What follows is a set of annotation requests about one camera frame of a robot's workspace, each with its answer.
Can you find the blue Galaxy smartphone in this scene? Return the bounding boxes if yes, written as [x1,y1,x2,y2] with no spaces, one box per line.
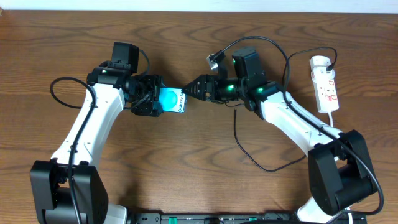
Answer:
[159,88,187,113]

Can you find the black USB charging cable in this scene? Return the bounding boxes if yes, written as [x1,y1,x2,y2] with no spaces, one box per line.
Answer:
[223,47,338,173]

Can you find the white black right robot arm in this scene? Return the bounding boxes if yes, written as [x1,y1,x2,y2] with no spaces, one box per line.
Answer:
[183,47,382,223]

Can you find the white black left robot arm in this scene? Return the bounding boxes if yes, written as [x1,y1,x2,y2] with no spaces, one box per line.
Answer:
[30,67,164,223]

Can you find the white USB charger adapter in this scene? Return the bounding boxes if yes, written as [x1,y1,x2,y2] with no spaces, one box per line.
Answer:
[310,55,335,83]

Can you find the white power strip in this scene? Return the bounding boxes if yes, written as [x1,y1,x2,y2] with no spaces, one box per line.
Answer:
[311,67,339,113]

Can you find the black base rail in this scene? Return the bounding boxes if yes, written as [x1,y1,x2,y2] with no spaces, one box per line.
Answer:
[127,212,368,224]

